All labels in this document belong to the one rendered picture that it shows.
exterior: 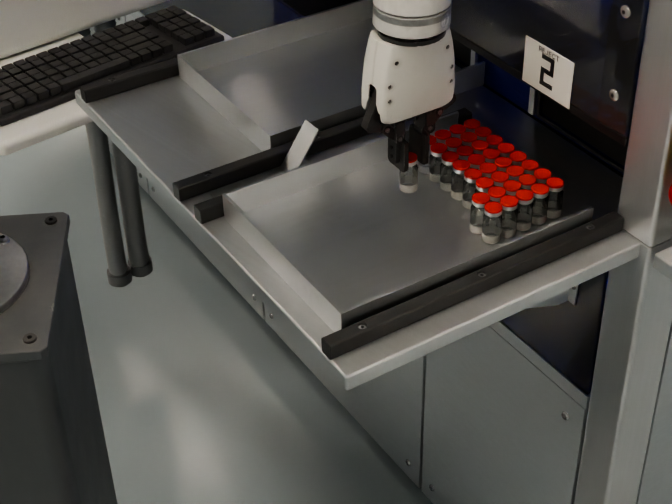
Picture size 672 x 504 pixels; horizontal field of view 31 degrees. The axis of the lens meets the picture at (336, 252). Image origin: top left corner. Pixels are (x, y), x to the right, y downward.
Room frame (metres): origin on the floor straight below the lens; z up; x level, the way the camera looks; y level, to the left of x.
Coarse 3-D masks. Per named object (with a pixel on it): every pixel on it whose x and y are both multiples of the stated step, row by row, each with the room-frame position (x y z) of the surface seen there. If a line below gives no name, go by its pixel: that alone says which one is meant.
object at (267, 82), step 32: (256, 32) 1.58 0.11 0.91; (288, 32) 1.60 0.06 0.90; (320, 32) 1.63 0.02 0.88; (352, 32) 1.63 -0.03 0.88; (192, 64) 1.52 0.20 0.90; (224, 64) 1.54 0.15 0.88; (256, 64) 1.54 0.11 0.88; (288, 64) 1.54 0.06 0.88; (320, 64) 1.54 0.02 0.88; (352, 64) 1.53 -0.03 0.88; (480, 64) 1.47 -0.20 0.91; (224, 96) 1.39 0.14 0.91; (256, 96) 1.45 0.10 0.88; (288, 96) 1.45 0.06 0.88; (320, 96) 1.45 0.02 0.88; (352, 96) 1.44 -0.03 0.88; (256, 128) 1.32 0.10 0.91; (288, 128) 1.31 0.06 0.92; (320, 128) 1.33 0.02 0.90
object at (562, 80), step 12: (528, 36) 1.28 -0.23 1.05; (528, 48) 1.28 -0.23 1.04; (540, 48) 1.26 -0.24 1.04; (528, 60) 1.28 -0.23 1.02; (540, 60) 1.26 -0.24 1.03; (564, 60) 1.23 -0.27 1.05; (528, 72) 1.28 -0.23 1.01; (564, 72) 1.23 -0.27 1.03; (540, 84) 1.26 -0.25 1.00; (552, 84) 1.24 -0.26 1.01; (564, 84) 1.22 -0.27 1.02; (552, 96) 1.24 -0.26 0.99; (564, 96) 1.22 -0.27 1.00
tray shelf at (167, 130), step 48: (144, 96) 1.46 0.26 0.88; (192, 96) 1.46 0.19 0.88; (480, 96) 1.44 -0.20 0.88; (144, 144) 1.34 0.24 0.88; (192, 144) 1.33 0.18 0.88; (240, 144) 1.33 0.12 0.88; (528, 144) 1.31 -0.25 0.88; (576, 192) 1.20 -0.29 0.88; (240, 240) 1.12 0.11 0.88; (624, 240) 1.11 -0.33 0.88; (288, 288) 1.03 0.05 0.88; (528, 288) 1.02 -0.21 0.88; (384, 336) 0.95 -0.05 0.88; (432, 336) 0.95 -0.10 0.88
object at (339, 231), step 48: (384, 144) 1.28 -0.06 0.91; (240, 192) 1.17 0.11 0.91; (288, 192) 1.21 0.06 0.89; (336, 192) 1.21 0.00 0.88; (384, 192) 1.21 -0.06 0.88; (432, 192) 1.21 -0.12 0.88; (288, 240) 1.12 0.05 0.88; (336, 240) 1.12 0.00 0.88; (384, 240) 1.11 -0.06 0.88; (432, 240) 1.11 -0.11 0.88; (480, 240) 1.11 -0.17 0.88; (528, 240) 1.07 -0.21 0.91; (336, 288) 1.03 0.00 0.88; (384, 288) 1.03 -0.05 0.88; (432, 288) 1.00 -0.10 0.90
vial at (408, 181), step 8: (416, 160) 1.18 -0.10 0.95; (408, 168) 1.18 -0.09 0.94; (416, 168) 1.18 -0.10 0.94; (400, 176) 1.18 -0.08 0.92; (408, 176) 1.17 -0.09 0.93; (416, 176) 1.18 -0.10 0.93; (400, 184) 1.18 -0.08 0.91; (408, 184) 1.17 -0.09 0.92; (416, 184) 1.18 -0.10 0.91; (408, 192) 1.17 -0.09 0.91
